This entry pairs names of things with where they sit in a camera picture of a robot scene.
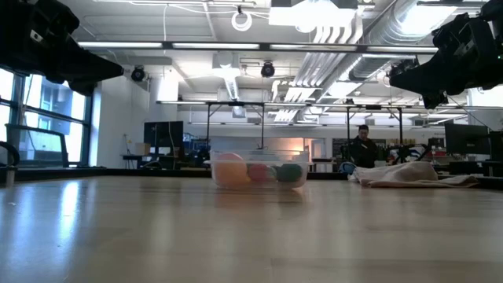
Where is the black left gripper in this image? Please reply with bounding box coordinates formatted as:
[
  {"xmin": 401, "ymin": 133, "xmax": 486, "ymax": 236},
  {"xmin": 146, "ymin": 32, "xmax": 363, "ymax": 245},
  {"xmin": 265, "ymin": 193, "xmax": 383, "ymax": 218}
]
[{"xmin": 0, "ymin": 0, "xmax": 125, "ymax": 97}]

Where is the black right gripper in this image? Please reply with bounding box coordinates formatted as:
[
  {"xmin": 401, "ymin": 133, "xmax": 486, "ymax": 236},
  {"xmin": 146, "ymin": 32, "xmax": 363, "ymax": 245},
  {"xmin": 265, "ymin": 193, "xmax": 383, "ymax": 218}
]
[{"xmin": 388, "ymin": 0, "xmax": 503, "ymax": 111}]

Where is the clear plastic tupperware container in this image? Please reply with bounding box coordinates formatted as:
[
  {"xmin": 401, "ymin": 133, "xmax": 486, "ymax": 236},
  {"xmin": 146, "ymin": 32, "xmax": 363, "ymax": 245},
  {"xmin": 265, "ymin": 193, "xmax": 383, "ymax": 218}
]
[{"xmin": 204, "ymin": 148, "xmax": 315, "ymax": 190}]

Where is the pink orange toy peach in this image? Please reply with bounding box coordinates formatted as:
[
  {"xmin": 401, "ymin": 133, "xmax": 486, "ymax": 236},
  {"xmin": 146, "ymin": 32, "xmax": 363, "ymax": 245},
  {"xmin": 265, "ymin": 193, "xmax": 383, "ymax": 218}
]
[{"xmin": 211, "ymin": 152, "xmax": 249, "ymax": 188}]

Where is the white ceiling light strip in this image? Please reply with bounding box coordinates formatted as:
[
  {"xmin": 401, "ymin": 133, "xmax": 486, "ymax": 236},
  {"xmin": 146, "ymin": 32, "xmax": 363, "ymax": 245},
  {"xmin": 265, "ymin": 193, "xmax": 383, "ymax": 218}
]
[
  {"xmin": 366, "ymin": 46, "xmax": 438, "ymax": 53},
  {"xmin": 171, "ymin": 42, "xmax": 261, "ymax": 50},
  {"xmin": 77, "ymin": 41, "xmax": 163, "ymax": 50},
  {"xmin": 270, "ymin": 43, "xmax": 359, "ymax": 51}
]

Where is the large window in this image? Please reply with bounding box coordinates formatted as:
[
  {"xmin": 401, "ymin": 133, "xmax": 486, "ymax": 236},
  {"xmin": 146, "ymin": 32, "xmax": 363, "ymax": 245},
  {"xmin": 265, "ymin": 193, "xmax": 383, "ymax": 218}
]
[{"xmin": 0, "ymin": 66, "xmax": 95, "ymax": 168}]

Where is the black computer monitor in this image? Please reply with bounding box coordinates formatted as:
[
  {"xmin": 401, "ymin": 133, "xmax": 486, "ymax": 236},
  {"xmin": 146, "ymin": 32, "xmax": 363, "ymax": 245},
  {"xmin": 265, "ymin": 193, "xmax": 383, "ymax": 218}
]
[
  {"xmin": 444, "ymin": 123, "xmax": 491, "ymax": 156},
  {"xmin": 143, "ymin": 120, "xmax": 185, "ymax": 149},
  {"xmin": 489, "ymin": 130, "xmax": 503, "ymax": 162}
]

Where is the person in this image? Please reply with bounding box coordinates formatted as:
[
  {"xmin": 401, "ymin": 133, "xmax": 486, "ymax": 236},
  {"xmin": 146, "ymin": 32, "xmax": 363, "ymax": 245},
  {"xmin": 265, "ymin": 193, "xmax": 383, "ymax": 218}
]
[{"xmin": 347, "ymin": 124, "xmax": 380, "ymax": 169}]

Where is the beige folded cloth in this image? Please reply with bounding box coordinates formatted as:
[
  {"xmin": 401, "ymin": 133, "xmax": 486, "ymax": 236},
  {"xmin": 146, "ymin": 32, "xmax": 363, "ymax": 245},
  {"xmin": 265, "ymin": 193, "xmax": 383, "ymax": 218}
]
[{"xmin": 351, "ymin": 160, "xmax": 480, "ymax": 189}]

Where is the blue round object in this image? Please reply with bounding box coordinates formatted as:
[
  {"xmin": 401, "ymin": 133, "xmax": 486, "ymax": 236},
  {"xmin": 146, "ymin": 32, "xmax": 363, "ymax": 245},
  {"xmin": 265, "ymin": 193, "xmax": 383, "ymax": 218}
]
[{"xmin": 338, "ymin": 160, "xmax": 357, "ymax": 175}]

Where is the bright ceiling light panel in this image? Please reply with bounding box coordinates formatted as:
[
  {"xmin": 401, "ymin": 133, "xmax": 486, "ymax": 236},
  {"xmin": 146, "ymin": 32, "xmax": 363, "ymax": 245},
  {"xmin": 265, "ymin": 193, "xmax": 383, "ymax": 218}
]
[{"xmin": 269, "ymin": 6, "xmax": 358, "ymax": 35}]

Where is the black overhead beam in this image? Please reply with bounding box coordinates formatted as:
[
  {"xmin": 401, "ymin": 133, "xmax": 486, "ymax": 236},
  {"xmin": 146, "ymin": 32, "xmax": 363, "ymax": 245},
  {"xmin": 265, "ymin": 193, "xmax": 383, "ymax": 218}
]
[{"xmin": 76, "ymin": 39, "xmax": 439, "ymax": 56}]

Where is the silver ventilation duct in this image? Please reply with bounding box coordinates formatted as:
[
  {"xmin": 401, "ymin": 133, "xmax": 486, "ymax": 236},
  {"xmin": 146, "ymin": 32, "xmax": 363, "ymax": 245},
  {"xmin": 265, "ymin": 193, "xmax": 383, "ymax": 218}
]
[{"xmin": 347, "ymin": 0, "xmax": 461, "ymax": 82}]

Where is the black background rig frame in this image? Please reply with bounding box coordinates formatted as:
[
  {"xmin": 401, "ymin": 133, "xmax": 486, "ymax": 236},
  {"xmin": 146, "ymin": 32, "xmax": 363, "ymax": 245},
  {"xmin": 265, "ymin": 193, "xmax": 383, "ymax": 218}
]
[
  {"xmin": 206, "ymin": 101, "xmax": 266, "ymax": 153},
  {"xmin": 345, "ymin": 104, "xmax": 405, "ymax": 163}
]

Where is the black aluminium table frame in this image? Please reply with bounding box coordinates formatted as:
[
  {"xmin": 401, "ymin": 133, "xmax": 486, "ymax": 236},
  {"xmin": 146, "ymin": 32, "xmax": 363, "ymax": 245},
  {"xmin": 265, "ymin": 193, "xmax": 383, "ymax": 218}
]
[{"xmin": 0, "ymin": 160, "xmax": 503, "ymax": 184}]

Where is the white ceiling ring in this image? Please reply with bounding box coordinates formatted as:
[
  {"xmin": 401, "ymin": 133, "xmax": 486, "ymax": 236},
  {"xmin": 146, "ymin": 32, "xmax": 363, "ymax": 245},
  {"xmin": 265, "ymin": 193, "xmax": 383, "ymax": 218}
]
[{"xmin": 230, "ymin": 10, "xmax": 253, "ymax": 32}]

